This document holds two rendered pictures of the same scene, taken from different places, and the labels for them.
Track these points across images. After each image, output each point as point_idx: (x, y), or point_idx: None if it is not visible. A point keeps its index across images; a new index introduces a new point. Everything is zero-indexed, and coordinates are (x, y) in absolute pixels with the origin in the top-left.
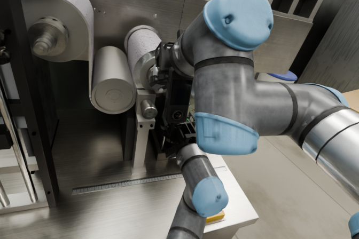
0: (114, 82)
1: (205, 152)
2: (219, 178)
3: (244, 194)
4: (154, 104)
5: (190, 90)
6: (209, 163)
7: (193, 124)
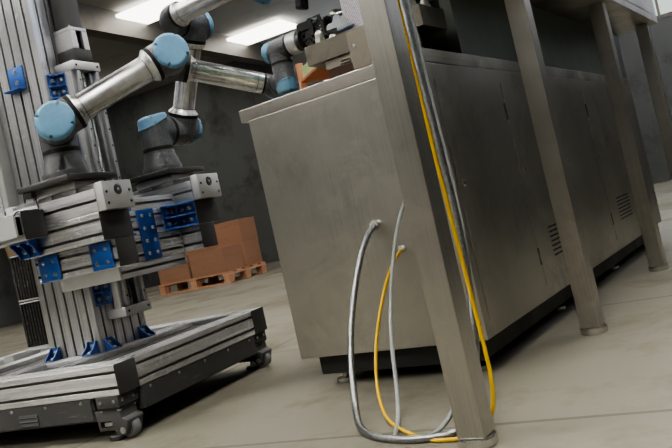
0: None
1: (287, 35)
2: (270, 41)
3: (258, 104)
4: (334, 9)
5: None
6: (280, 37)
7: (309, 22)
